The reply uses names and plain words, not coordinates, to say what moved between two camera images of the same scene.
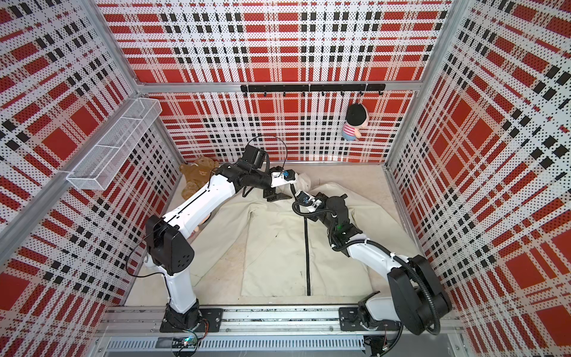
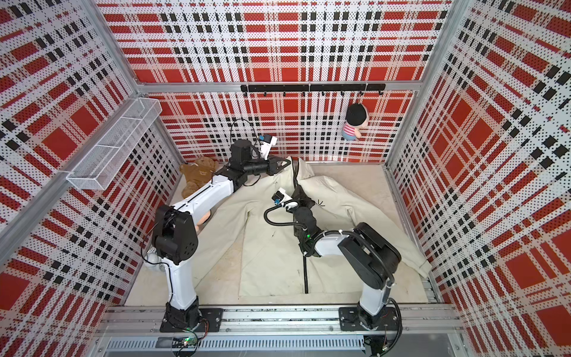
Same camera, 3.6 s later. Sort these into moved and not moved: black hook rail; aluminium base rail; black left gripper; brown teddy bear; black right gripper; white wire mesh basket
Moved: black left gripper; black right gripper
Not moved: black hook rail; brown teddy bear; aluminium base rail; white wire mesh basket
